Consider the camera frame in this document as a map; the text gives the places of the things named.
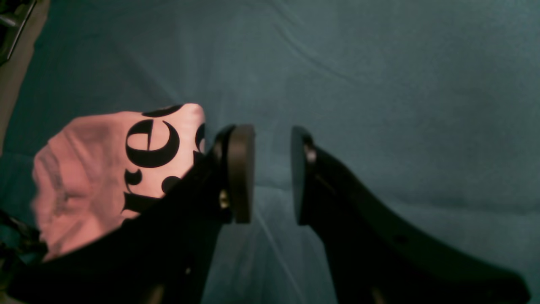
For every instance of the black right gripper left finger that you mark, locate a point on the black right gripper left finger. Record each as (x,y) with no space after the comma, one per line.
(164,255)

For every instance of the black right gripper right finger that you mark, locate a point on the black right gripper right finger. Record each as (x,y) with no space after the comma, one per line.
(375,256)

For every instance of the pink T-shirt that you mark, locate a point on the pink T-shirt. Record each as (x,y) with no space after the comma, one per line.
(101,171)

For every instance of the teal table cloth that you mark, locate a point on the teal table cloth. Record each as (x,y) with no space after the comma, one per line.
(433,104)

